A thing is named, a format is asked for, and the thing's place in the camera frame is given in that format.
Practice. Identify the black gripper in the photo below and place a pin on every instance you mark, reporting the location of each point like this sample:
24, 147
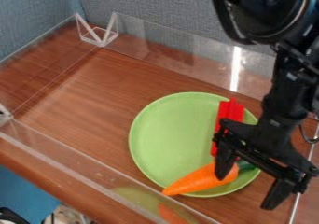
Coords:
263, 144

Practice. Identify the orange toy carrot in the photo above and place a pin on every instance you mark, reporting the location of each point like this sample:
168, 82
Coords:
203, 179

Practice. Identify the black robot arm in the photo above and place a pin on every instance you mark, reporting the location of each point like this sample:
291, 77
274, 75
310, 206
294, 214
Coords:
286, 24

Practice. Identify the green plate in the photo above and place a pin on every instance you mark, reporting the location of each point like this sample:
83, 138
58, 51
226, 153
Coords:
170, 140

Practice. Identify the red toy block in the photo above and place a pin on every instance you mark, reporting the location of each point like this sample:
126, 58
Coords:
230, 110

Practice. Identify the clear acrylic enclosure wall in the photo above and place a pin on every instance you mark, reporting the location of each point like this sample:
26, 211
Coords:
70, 97

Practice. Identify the clear acrylic corner bracket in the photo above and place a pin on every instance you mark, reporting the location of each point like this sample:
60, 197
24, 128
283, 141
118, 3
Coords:
95, 35

